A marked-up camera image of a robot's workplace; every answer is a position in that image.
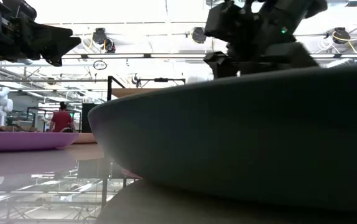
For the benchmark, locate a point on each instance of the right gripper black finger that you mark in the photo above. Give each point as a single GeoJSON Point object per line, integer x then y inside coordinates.
{"type": "Point", "coordinates": [223, 65]}
{"type": "Point", "coordinates": [290, 56]}

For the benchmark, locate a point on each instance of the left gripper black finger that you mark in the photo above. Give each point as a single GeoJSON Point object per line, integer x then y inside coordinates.
{"type": "Point", "coordinates": [52, 58]}
{"type": "Point", "coordinates": [60, 39]}

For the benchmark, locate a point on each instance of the purple plate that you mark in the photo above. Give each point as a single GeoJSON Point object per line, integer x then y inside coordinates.
{"type": "Point", "coordinates": [26, 141]}

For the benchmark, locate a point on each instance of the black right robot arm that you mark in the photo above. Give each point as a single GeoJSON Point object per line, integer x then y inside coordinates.
{"type": "Point", "coordinates": [290, 15]}

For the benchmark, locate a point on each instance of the small white robot arm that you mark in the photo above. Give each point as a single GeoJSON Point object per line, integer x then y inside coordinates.
{"type": "Point", "coordinates": [44, 119]}

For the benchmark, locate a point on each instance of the dark round ceiling device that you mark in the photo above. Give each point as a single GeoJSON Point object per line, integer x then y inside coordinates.
{"type": "Point", "coordinates": [110, 46]}

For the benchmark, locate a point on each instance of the long ceiling light strip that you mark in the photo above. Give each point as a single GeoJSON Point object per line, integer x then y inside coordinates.
{"type": "Point", "coordinates": [119, 56]}

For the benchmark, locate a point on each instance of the person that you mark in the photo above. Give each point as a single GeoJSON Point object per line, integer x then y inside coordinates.
{"type": "Point", "coordinates": [62, 120]}

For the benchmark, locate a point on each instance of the black cabinet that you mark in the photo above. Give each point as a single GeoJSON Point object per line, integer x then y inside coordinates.
{"type": "Point", "coordinates": [86, 112]}

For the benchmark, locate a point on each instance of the large dark grey plate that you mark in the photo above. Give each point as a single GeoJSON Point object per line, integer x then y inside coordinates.
{"type": "Point", "coordinates": [228, 140]}

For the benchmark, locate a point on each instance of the wooden workbench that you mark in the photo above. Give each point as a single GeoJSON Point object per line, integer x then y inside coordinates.
{"type": "Point", "coordinates": [10, 128]}

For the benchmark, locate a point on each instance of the small black spotlight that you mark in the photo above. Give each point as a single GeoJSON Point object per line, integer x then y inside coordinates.
{"type": "Point", "coordinates": [135, 80]}

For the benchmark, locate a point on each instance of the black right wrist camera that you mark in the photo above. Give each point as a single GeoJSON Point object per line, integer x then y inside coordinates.
{"type": "Point", "coordinates": [225, 25]}

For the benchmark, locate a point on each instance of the black metal workcell frame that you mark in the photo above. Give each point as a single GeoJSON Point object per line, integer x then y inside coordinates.
{"type": "Point", "coordinates": [54, 108]}

